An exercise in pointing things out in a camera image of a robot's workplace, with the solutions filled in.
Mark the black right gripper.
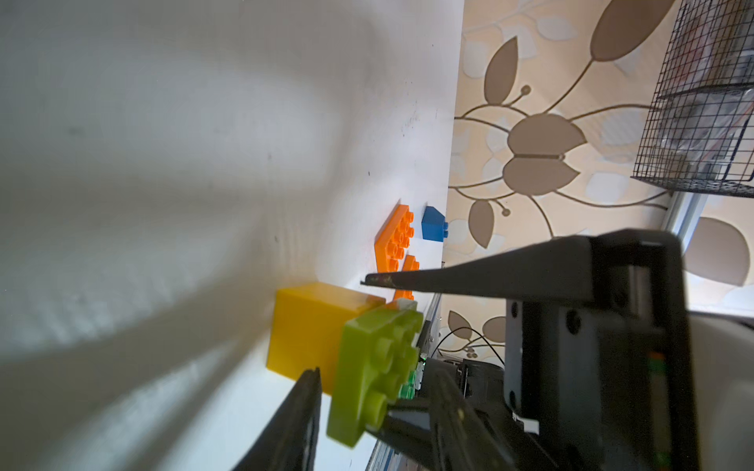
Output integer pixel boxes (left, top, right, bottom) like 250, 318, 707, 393
361, 230, 700, 470

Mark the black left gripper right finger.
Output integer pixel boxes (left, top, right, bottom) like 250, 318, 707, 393
428, 371, 516, 470

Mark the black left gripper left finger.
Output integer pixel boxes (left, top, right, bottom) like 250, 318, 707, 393
234, 368, 322, 471

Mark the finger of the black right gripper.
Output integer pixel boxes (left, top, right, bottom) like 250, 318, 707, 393
366, 411, 439, 470

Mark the green lego brick square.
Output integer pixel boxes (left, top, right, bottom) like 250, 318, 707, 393
398, 358, 425, 400

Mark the lime green lego brick small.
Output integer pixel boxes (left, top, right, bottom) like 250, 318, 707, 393
327, 299, 424, 447

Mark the yellow lego brick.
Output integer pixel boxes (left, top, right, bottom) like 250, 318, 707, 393
266, 282, 386, 396

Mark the orange lego brick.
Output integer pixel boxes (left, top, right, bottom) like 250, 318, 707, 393
389, 254, 420, 302
374, 204, 414, 273

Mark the small blue lego brick right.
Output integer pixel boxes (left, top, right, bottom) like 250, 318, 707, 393
421, 205, 449, 243

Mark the aluminium frame corner post right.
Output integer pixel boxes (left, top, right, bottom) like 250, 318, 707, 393
662, 192, 708, 239

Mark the black wire basket right wall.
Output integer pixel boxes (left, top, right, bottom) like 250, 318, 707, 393
631, 1, 753, 198

